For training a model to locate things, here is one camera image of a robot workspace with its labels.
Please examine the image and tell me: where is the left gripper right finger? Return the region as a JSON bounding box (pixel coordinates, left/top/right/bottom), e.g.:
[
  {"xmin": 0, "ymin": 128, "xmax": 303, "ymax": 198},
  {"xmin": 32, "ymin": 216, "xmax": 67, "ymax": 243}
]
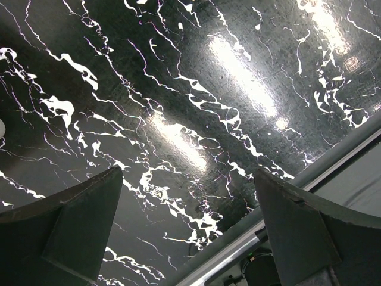
[{"xmin": 254, "ymin": 169, "xmax": 380, "ymax": 285}]

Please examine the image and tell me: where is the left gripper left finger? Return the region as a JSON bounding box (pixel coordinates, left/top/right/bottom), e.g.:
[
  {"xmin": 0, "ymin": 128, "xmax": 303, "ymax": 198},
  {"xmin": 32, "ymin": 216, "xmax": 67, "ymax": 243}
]
[{"xmin": 1, "ymin": 167, "xmax": 123, "ymax": 285}]

